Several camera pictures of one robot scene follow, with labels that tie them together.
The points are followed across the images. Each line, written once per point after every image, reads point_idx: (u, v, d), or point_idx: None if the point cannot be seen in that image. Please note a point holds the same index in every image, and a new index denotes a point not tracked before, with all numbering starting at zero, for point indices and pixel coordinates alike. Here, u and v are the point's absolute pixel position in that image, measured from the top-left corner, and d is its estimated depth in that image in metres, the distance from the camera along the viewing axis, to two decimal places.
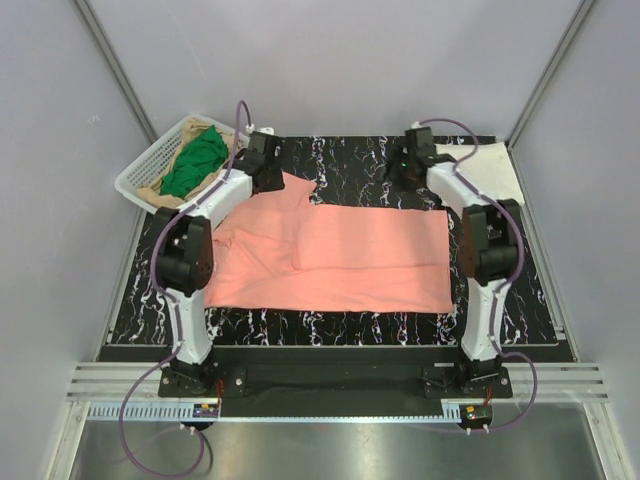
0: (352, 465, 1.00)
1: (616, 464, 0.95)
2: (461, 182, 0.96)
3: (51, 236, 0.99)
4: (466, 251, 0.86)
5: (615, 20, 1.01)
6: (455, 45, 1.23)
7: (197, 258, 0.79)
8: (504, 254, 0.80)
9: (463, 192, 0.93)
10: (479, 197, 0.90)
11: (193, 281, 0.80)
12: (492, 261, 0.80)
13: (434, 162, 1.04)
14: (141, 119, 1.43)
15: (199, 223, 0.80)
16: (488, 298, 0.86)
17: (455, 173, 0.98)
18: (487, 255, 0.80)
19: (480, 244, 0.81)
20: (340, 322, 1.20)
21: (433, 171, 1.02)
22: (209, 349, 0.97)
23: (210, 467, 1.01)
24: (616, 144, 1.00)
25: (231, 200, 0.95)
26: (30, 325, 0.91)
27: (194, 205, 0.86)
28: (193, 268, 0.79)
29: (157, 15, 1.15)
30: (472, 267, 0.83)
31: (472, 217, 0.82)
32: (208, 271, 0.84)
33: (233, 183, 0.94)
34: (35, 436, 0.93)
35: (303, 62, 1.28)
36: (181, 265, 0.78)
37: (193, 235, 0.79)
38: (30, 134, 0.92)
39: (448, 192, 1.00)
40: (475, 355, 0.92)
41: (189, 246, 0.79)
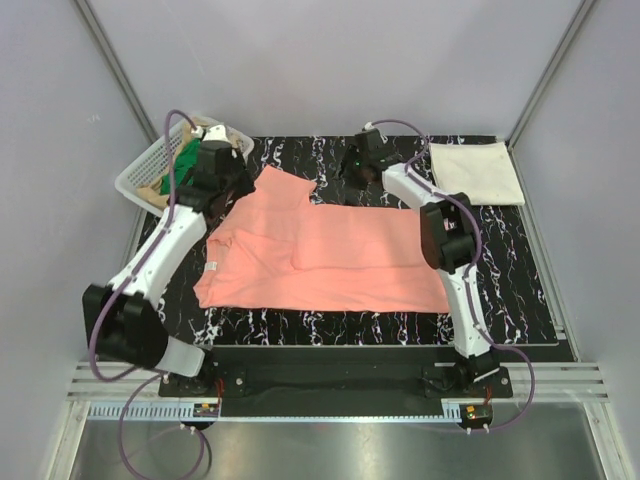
0: (352, 465, 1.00)
1: (616, 463, 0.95)
2: (414, 181, 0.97)
3: (51, 235, 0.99)
4: (427, 248, 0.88)
5: (616, 20, 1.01)
6: (455, 45, 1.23)
7: (137, 342, 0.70)
8: (464, 244, 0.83)
9: (417, 191, 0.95)
10: (433, 194, 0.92)
11: (141, 360, 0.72)
12: (455, 253, 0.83)
13: (387, 165, 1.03)
14: (141, 119, 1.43)
15: (136, 303, 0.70)
16: (460, 285, 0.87)
17: (407, 172, 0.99)
18: (449, 247, 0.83)
19: (440, 239, 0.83)
20: (340, 322, 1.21)
21: (385, 174, 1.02)
22: (200, 362, 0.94)
23: (210, 468, 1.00)
24: (617, 144, 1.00)
25: (183, 244, 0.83)
26: (30, 324, 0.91)
27: (130, 277, 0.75)
28: (137, 354, 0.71)
29: (157, 14, 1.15)
30: (436, 260, 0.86)
31: (429, 215, 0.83)
32: (158, 339, 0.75)
33: (178, 226, 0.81)
34: (35, 436, 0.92)
35: (303, 62, 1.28)
36: (124, 351, 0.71)
37: (131, 320, 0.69)
38: (30, 133, 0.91)
39: (403, 193, 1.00)
40: (468, 352, 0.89)
41: (128, 332, 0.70)
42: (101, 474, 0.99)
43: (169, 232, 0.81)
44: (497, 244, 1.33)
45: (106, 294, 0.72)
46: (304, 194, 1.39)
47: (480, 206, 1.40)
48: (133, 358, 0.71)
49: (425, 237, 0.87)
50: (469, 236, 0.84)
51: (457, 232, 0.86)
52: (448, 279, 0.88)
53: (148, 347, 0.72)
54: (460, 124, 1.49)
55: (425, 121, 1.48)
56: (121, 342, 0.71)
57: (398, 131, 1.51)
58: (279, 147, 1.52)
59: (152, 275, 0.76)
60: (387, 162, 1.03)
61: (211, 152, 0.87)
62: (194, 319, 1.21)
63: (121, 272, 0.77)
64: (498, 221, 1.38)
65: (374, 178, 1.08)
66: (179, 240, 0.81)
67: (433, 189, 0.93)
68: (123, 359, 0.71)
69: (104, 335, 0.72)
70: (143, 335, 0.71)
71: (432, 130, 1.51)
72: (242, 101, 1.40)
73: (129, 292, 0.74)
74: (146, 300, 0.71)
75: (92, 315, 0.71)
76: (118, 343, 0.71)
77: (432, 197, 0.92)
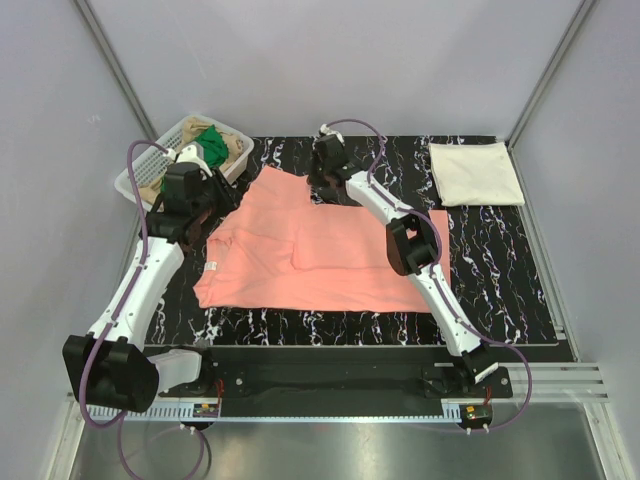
0: (352, 465, 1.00)
1: (616, 464, 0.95)
2: (377, 194, 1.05)
3: (51, 234, 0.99)
4: (393, 256, 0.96)
5: (616, 20, 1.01)
6: (455, 46, 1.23)
7: (128, 387, 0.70)
8: (426, 251, 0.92)
9: (381, 205, 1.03)
10: (396, 208, 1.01)
11: (136, 403, 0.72)
12: (418, 261, 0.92)
13: (349, 174, 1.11)
14: (142, 119, 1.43)
15: (122, 350, 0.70)
16: (430, 284, 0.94)
17: (371, 184, 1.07)
18: (412, 256, 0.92)
19: (404, 250, 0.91)
20: (340, 322, 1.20)
21: (350, 184, 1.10)
22: (197, 365, 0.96)
23: (209, 468, 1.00)
24: (617, 144, 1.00)
25: (162, 278, 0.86)
26: (30, 324, 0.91)
27: (110, 323, 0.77)
28: (129, 399, 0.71)
29: (156, 14, 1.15)
30: (402, 268, 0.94)
31: (392, 230, 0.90)
32: (150, 376, 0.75)
33: (154, 264, 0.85)
34: (35, 436, 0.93)
35: (303, 62, 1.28)
36: (115, 398, 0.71)
37: (118, 366, 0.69)
38: (30, 133, 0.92)
39: (367, 204, 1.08)
40: (459, 350, 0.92)
41: (117, 378, 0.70)
42: (101, 474, 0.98)
43: (145, 270, 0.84)
44: (497, 244, 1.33)
45: (89, 344, 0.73)
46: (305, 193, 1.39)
47: (480, 206, 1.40)
48: (126, 402, 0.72)
49: (390, 247, 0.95)
50: (430, 243, 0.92)
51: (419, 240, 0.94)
52: (417, 280, 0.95)
53: (140, 390, 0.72)
54: (460, 124, 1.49)
55: (425, 122, 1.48)
56: (112, 388, 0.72)
57: (398, 131, 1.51)
58: (279, 147, 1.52)
59: (133, 317, 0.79)
60: (349, 169, 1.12)
61: (178, 178, 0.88)
62: (194, 319, 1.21)
63: (101, 319, 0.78)
64: (498, 221, 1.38)
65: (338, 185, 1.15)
66: (156, 275, 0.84)
67: (396, 204, 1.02)
68: (116, 405, 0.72)
69: (93, 384, 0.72)
70: (132, 379, 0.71)
71: (432, 130, 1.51)
72: (242, 101, 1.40)
73: (111, 338, 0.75)
74: (130, 347, 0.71)
75: (77, 367, 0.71)
76: (108, 390, 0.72)
77: (396, 211, 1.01)
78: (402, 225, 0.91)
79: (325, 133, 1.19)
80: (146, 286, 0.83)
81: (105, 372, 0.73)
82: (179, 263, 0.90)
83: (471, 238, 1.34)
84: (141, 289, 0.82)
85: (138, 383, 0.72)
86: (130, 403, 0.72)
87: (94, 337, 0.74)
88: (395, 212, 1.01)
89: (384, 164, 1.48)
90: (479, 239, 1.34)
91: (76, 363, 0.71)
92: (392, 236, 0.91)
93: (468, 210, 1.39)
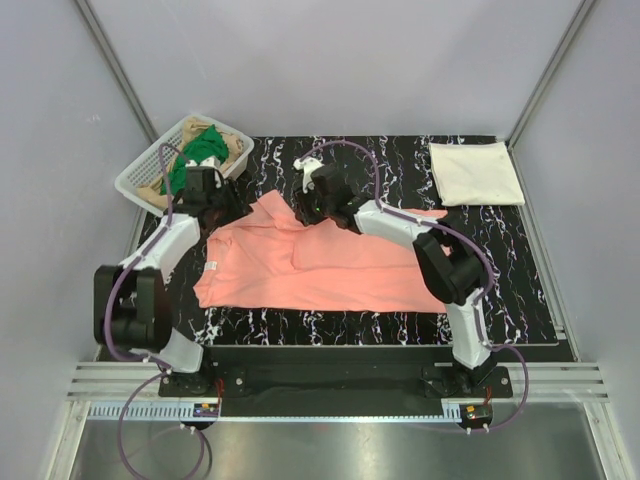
0: (352, 466, 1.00)
1: (616, 463, 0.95)
2: (396, 216, 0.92)
3: (51, 234, 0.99)
4: (434, 285, 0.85)
5: (616, 20, 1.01)
6: (455, 46, 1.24)
7: (151, 317, 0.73)
8: (470, 268, 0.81)
9: (402, 225, 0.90)
10: (419, 224, 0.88)
11: (153, 343, 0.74)
12: (465, 280, 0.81)
13: (358, 208, 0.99)
14: (142, 119, 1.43)
15: (148, 276, 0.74)
16: (470, 312, 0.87)
17: (384, 209, 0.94)
18: (456, 274, 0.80)
19: (445, 269, 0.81)
20: (340, 321, 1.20)
21: (361, 217, 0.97)
22: (201, 352, 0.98)
23: (210, 468, 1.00)
24: (617, 144, 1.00)
25: (181, 242, 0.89)
26: (30, 324, 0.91)
27: (139, 257, 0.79)
28: (148, 330, 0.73)
29: (157, 14, 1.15)
30: (449, 292, 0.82)
31: (426, 248, 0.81)
32: (167, 323, 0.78)
33: (178, 228, 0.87)
34: (35, 436, 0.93)
35: (303, 63, 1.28)
36: (134, 330, 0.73)
37: (144, 291, 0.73)
38: (31, 133, 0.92)
39: (385, 232, 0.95)
40: (475, 362, 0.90)
41: (140, 305, 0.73)
42: (101, 474, 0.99)
43: (170, 231, 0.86)
44: (497, 244, 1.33)
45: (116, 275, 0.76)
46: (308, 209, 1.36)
47: (481, 206, 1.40)
48: (143, 335, 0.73)
49: (428, 273, 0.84)
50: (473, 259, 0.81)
51: (460, 258, 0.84)
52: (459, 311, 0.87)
53: (159, 327, 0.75)
54: (460, 124, 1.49)
55: (425, 121, 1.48)
56: (131, 323, 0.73)
57: (398, 131, 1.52)
58: (279, 147, 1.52)
59: (159, 259, 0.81)
60: (355, 203, 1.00)
61: (198, 172, 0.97)
62: (194, 319, 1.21)
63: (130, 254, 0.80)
64: (498, 221, 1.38)
65: (346, 225, 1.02)
66: (181, 232, 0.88)
67: (418, 218, 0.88)
68: (135, 341, 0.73)
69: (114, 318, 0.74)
70: (154, 305, 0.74)
71: (432, 130, 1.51)
72: (243, 101, 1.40)
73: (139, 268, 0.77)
74: (157, 272, 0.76)
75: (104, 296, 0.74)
76: (128, 324, 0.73)
77: (420, 228, 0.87)
78: (434, 243, 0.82)
79: (304, 167, 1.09)
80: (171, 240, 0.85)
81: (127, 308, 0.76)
82: (194, 241, 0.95)
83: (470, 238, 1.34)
84: (166, 241, 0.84)
85: (158, 316, 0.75)
86: (148, 336, 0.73)
87: (123, 267, 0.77)
88: (420, 228, 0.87)
89: (384, 164, 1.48)
90: (479, 239, 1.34)
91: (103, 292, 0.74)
92: (428, 254, 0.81)
93: (468, 210, 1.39)
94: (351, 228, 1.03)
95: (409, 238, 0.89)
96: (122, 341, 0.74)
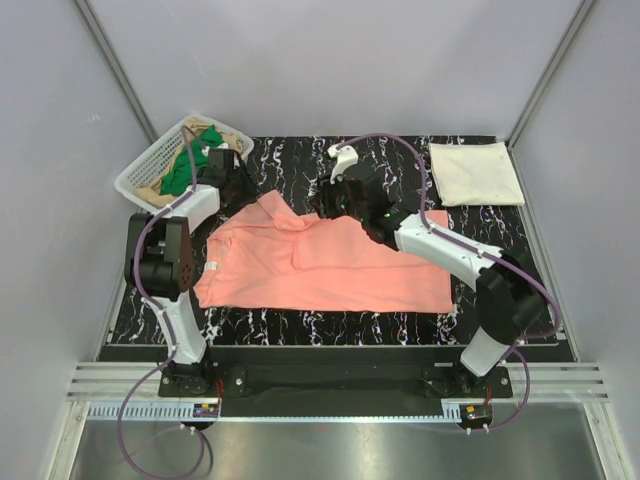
0: (352, 466, 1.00)
1: (616, 463, 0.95)
2: (447, 241, 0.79)
3: (51, 234, 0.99)
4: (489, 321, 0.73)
5: (616, 20, 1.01)
6: (455, 46, 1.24)
7: (177, 257, 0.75)
8: (532, 306, 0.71)
9: (458, 252, 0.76)
10: (481, 255, 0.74)
11: (177, 284, 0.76)
12: (527, 319, 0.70)
13: (397, 222, 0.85)
14: (142, 119, 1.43)
15: (177, 219, 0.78)
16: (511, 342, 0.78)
17: (433, 229, 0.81)
18: (519, 313, 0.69)
19: (510, 309, 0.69)
20: (340, 322, 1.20)
21: (402, 235, 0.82)
22: (204, 348, 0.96)
23: (210, 469, 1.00)
24: (617, 144, 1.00)
25: (202, 208, 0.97)
26: (30, 325, 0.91)
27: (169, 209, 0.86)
28: (174, 269, 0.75)
29: (157, 14, 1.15)
30: (509, 331, 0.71)
31: (492, 286, 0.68)
32: (189, 273, 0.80)
33: (201, 194, 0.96)
34: (35, 436, 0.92)
35: (303, 63, 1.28)
36: (161, 270, 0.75)
37: (172, 231, 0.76)
38: (30, 133, 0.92)
39: (428, 253, 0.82)
40: (482, 373, 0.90)
41: (168, 246, 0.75)
42: (101, 474, 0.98)
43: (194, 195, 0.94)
44: (497, 244, 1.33)
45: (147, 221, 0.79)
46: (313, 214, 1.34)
47: (480, 206, 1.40)
48: (169, 275, 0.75)
49: (485, 308, 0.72)
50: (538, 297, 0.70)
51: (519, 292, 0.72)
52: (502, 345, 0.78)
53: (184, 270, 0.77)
54: (460, 124, 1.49)
55: (425, 121, 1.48)
56: (158, 266, 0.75)
57: (398, 131, 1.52)
58: (279, 147, 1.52)
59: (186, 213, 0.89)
60: (393, 216, 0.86)
61: (219, 152, 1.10)
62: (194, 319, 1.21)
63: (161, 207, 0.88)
64: (498, 221, 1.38)
65: (382, 239, 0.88)
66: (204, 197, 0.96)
67: (480, 249, 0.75)
68: (161, 281, 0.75)
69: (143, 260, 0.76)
70: (183, 247, 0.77)
71: (433, 130, 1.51)
72: (243, 101, 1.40)
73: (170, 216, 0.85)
74: (185, 218, 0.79)
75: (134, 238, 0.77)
76: (155, 266, 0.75)
77: (481, 260, 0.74)
78: (500, 279, 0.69)
79: (338, 156, 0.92)
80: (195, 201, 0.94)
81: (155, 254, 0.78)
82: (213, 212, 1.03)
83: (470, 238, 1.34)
84: (191, 202, 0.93)
85: (184, 259, 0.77)
86: (173, 275, 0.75)
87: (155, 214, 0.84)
88: (481, 260, 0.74)
89: (384, 165, 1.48)
90: (479, 239, 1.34)
91: (134, 236, 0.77)
92: (494, 293, 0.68)
93: (468, 210, 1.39)
94: (387, 244, 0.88)
95: (465, 270, 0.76)
96: (150, 281, 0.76)
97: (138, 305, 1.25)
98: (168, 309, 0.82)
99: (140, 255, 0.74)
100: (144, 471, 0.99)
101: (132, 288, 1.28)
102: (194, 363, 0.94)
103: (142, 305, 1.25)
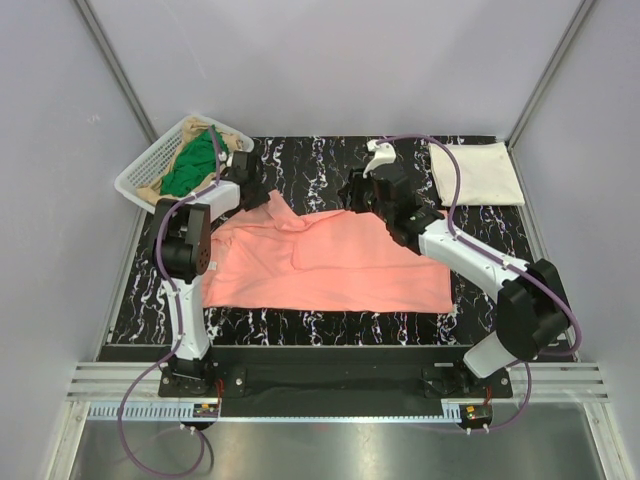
0: (352, 466, 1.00)
1: (616, 464, 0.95)
2: (472, 250, 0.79)
3: (51, 234, 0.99)
4: (509, 336, 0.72)
5: (616, 20, 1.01)
6: (455, 46, 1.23)
7: (198, 240, 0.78)
8: (555, 324, 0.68)
9: (481, 262, 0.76)
10: (505, 266, 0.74)
11: (195, 268, 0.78)
12: (549, 337, 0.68)
13: (423, 227, 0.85)
14: (142, 119, 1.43)
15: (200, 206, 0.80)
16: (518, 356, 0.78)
17: (458, 237, 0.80)
18: (541, 330, 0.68)
19: (531, 324, 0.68)
20: (340, 322, 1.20)
21: (426, 239, 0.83)
22: (208, 346, 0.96)
23: (210, 468, 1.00)
24: (617, 144, 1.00)
25: (223, 201, 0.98)
26: (29, 325, 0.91)
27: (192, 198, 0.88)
28: (194, 252, 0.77)
29: (157, 14, 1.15)
30: (528, 347, 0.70)
31: (514, 299, 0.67)
32: (207, 258, 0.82)
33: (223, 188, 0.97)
34: (35, 436, 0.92)
35: (303, 62, 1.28)
36: (182, 253, 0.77)
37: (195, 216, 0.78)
38: (29, 133, 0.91)
39: (450, 260, 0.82)
40: (482, 375, 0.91)
41: (190, 230, 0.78)
42: (100, 474, 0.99)
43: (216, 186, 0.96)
44: (497, 244, 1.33)
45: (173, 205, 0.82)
46: (316, 215, 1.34)
47: (480, 206, 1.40)
48: (189, 257, 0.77)
49: (507, 322, 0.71)
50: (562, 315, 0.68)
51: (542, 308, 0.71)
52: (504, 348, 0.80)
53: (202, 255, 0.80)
54: (460, 124, 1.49)
55: (425, 121, 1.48)
56: (179, 248, 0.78)
57: (398, 132, 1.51)
58: (279, 147, 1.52)
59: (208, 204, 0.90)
60: (419, 219, 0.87)
61: (245, 154, 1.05)
62: None
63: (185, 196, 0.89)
64: (498, 221, 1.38)
65: (405, 242, 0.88)
66: (226, 192, 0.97)
67: (505, 260, 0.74)
68: (180, 263, 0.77)
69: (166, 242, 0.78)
70: (204, 232, 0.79)
71: (432, 130, 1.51)
72: (243, 101, 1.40)
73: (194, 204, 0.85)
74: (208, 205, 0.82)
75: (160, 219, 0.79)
76: (177, 248, 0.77)
77: (505, 271, 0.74)
78: (523, 292, 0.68)
79: (376, 152, 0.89)
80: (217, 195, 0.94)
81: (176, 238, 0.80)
82: (233, 206, 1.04)
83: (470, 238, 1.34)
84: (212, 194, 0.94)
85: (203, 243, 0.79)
86: (192, 258, 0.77)
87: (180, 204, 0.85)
88: (505, 272, 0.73)
89: None
90: (479, 239, 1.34)
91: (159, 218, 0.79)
92: (515, 306, 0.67)
93: (468, 210, 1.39)
94: (410, 247, 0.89)
95: (487, 280, 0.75)
96: (170, 263, 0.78)
97: (138, 305, 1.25)
98: (181, 292, 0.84)
99: (163, 236, 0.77)
100: (148, 468, 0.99)
101: (132, 288, 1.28)
102: (196, 361, 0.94)
103: (142, 305, 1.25)
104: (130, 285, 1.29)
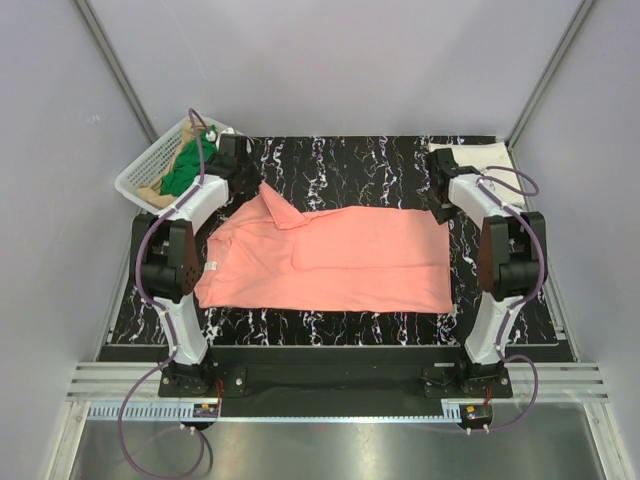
0: (352, 466, 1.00)
1: (616, 464, 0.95)
2: (483, 193, 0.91)
3: (51, 235, 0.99)
4: (483, 269, 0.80)
5: (615, 20, 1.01)
6: (455, 46, 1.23)
7: (181, 262, 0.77)
8: (526, 270, 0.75)
9: (485, 202, 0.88)
10: (502, 207, 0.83)
11: (180, 288, 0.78)
12: (514, 278, 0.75)
13: (456, 175, 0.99)
14: (142, 119, 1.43)
15: (180, 226, 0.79)
16: (500, 312, 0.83)
17: (479, 184, 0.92)
18: (508, 268, 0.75)
19: (502, 255, 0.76)
20: (340, 322, 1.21)
21: (453, 182, 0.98)
22: (206, 349, 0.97)
23: (210, 468, 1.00)
24: (617, 144, 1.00)
25: (208, 201, 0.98)
26: (30, 325, 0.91)
27: (173, 209, 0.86)
28: (179, 272, 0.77)
29: (157, 14, 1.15)
30: (490, 282, 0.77)
31: (494, 226, 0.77)
32: (193, 275, 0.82)
33: (208, 187, 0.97)
34: (35, 436, 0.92)
35: (303, 63, 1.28)
36: (166, 271, 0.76)
37: (174, 238, 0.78)
38: (29, 134, 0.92)
39: (468, 203, 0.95)
40: (479, 359, 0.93)
41: (173, 250, 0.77)
42: (99, 474, 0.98)
43: (200, 189, 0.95)
44: None
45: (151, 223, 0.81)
46: (317, 215, 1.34)
47: None
48: (173, 278, 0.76)
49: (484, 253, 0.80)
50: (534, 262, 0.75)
51: (522, 257, 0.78)
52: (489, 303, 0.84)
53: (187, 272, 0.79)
54: (459, 124, 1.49)
55: (426, 121, 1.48)
56: (161, 269, 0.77)
57: (398, 131, 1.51)
58: (279, 147, 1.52)
59: (191, 213, 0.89)
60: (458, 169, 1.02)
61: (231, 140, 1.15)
62: None
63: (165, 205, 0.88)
64: None
65: (440, 185, 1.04)
66: (211, 191, 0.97)
67: (504, 201, 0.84)
68: (164, 284, 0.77)
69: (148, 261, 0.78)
70: (185, 252, 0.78)
71: (433, 130, 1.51)
72: (243, 101, 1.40)
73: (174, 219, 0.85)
74: (188, 222, 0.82)
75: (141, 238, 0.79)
76: (159, 269, 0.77)
77: (500, 210, 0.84)
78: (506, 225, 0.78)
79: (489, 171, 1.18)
80: (200, 198, 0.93)
81: (158, 256, 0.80)
82: (219, 204, 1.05)
83: (471, 238, 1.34)
84: (197, 197, 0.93)
85: (188, 261, 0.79)
86: (177, 279, 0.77)
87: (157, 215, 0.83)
88: (500, 211, 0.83)
89: (384, 165, 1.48)
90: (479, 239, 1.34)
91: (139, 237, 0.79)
92: (493, 233, 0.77)
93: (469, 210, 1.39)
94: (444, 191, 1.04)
95: None
96: (153, 283, 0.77)
97: (139, 305, 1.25)
98: (170, 310, 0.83)
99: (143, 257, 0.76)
100: (146, 469, 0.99)
101: (132, 288, 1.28)
102: (195, 365, 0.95)
103: (142, 305, 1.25)
104: (130, 285, 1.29)
